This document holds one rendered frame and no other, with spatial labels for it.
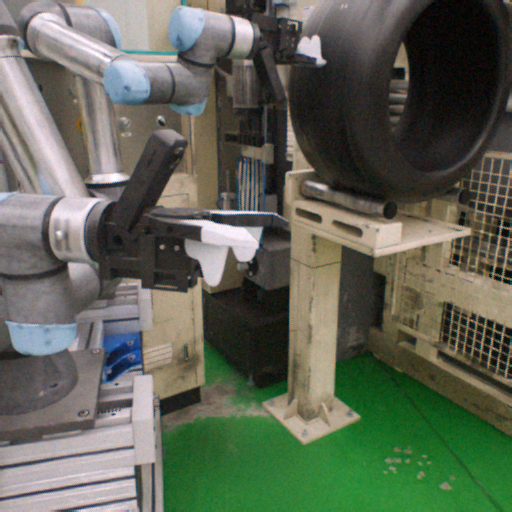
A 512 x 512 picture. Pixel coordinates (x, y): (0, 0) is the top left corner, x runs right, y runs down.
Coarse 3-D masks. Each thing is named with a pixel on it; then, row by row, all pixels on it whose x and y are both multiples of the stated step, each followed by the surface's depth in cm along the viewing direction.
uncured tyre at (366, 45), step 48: (336, 0) 119; (384, 0) 109; (432, 0) 112; (480, 0) 120; (336, 48) 113; (384, 48) 109; (432, 48) 152; (480, 48) 141; (288, 96) 129; (336, 96) 114; (384, 96) 112; (432, 96) 157; (480, 96) 145; (336, 144) 120; (384, 144) 117; (432, 144) 155; (480, 144) 135; (384, 192) 126; (432, 192) 131
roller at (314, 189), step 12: (312, 192) 147; (324, 192) 143; (336, 192) 139; (348, 192) 136; (348, 204) 135; (360, 204) 131; (372, 204) 128; (384, 204) 125; (396, 204) 126; (384, 216) 125
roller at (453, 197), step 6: (450, 192) 141; (456, 192) 140; (462, 192) 139; (468, 192) 140; (438, 198) 145; (444, 198) 143; (450, 198) 141; (456, 198) 140; (462, 198) 139; (468, 198) 140
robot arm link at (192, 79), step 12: (180, 60) 100; (192, 60) 99; (180, 72) 98; (192, 72) 100; (204, 72) 100; (180, 84) 98; (192, 84) 100; (204, 84) 102; (180, 96) 99; (192, 96) 102; (204, 96) 104; (180, 108) 104; (192, 108) 104
